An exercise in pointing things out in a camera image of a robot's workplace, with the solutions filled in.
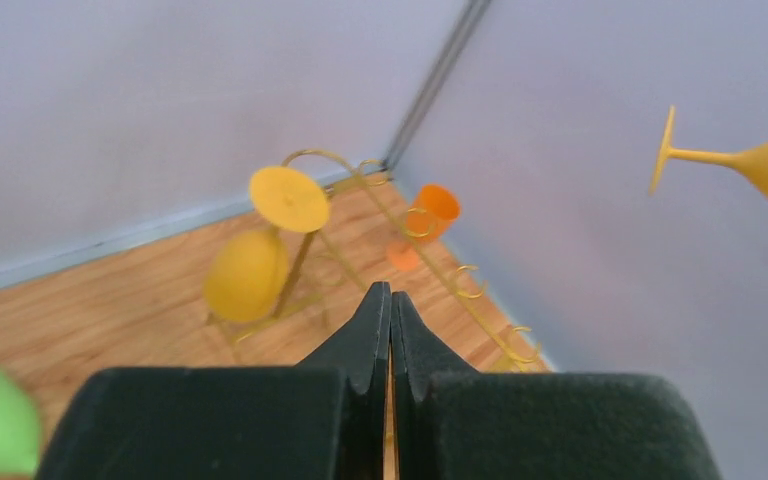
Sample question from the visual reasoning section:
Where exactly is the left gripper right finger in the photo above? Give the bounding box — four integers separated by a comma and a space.
391, 292, 721, 479

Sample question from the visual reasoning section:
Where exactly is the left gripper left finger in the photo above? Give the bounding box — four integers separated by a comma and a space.
36, 282, 392, 479

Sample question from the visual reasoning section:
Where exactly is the orange plastic glass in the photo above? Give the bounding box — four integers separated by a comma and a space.
386, 184, 461, 271

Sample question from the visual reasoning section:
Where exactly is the gold wine glass rack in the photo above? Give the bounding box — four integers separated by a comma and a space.
203, 149, 548, 372

